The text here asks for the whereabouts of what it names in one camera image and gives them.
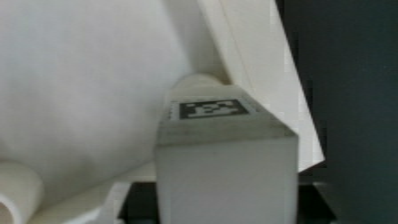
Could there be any white square tabletop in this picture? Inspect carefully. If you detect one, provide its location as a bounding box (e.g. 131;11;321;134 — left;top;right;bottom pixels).
0;0;324;224

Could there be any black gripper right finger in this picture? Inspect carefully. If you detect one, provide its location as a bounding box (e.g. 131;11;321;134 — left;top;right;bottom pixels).
294;184;337;224

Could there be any white table leg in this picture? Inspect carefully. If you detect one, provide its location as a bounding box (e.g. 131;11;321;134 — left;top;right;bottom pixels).
154;74;298;224

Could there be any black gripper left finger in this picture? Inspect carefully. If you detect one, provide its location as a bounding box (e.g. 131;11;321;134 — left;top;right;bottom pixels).
116;182;159;224

